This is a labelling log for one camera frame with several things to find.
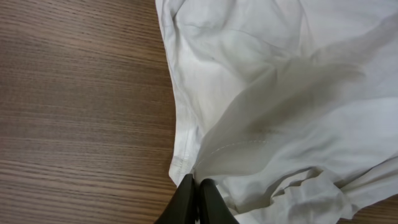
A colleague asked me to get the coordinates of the white t-shirt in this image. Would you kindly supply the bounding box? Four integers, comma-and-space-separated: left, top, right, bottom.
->
155, 0, 397, 223

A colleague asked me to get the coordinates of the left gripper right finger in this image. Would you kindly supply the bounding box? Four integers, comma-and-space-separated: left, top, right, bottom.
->
199, 179, 239, 224

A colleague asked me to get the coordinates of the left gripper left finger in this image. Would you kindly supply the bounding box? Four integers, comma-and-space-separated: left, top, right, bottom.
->
154, 174, 197, 224

